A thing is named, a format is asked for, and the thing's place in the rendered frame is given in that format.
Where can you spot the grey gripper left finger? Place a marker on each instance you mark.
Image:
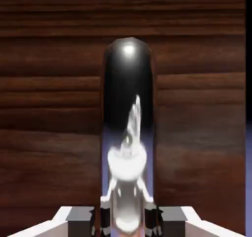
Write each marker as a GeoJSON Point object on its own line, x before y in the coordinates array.
{"type": "Point", "coordinates": [78, 221]}

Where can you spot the dark wood cabinet door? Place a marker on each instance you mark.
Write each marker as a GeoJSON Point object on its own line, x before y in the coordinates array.
{"type": "Point", "coordinates": [49, 103]}

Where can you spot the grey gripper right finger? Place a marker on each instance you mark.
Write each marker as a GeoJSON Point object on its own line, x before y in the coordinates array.
{"type": "Point", "coordinates": [173, 221]}

